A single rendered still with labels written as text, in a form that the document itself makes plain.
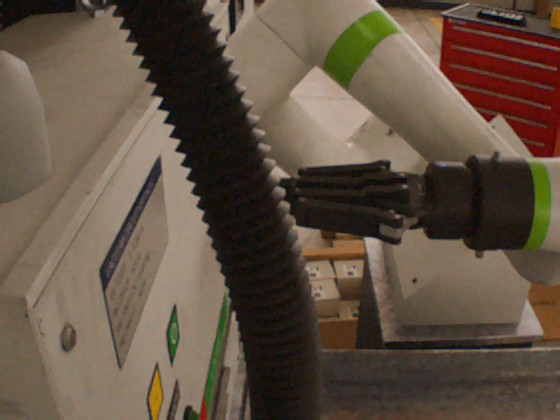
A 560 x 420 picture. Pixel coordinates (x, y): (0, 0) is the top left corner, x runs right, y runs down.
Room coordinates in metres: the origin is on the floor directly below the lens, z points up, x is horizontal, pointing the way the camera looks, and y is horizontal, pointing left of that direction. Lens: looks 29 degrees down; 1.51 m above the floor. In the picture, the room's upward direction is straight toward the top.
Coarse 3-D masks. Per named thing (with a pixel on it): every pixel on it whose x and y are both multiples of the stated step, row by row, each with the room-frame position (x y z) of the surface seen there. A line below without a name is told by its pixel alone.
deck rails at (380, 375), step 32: (352, 352) 0.65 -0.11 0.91; (384, 352) 0.65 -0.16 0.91; (416, 352) 0.65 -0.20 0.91; (448, 352) 0.65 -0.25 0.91; (480, 352) 0.64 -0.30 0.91; (512, 352) 0.64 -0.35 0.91; (544, 352) 0.63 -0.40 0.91; (352, 384) 0.65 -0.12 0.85; (384, 384) 0.65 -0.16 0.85; (416, 384) 0.65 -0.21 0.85; (448, 384) 0.64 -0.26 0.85; (480, 384) 0.64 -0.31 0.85; (512, 384) 0.63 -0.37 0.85; (544, 384) 0.62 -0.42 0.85
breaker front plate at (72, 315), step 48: (144, 144) 0.30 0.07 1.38; (96, 240) 0.22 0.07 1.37; (192, 240) 0.41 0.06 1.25; (48, 288) 0.16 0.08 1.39; (96, 288) 0.21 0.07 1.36; (192, 288) 0.39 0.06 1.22; (48, 336) 0.15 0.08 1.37; (96, 336) 0.20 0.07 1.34; (144, 336) 0.26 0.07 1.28; (192, 336) 0.37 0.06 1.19; (96, 384) 0.18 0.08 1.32; (144, 384) 0.24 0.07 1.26; (192, 384) 0.35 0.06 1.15
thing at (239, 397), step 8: (240, 344) 0.66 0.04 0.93; (240, 352) 0.64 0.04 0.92; (240, 360) 0.63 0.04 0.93; (240, 368) 0.61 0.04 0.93; (240, 376) 0.59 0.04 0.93; (240, 384) 0.58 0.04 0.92; (240, 392) 0.56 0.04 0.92; (232, 400) 0.55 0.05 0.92; (240, 400) 0.55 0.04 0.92; (232, 408) 0.54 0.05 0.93; (240, 408) 0.54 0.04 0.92; (232, 416) 0.52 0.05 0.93; (240, 416) 0.53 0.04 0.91
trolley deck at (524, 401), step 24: (336, 408) 0.61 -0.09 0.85; (360, 408) 0.60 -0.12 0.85; (384, 408) 0.60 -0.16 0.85; (408, 408) 0.60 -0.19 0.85; (432, 408) 0.60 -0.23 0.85; (456, 408) 0.59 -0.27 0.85; (480, 408) 0.59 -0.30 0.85; (504, 408) 0.59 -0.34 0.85; (528, 408) 0.58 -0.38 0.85; (552, 408) 0.58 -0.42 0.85
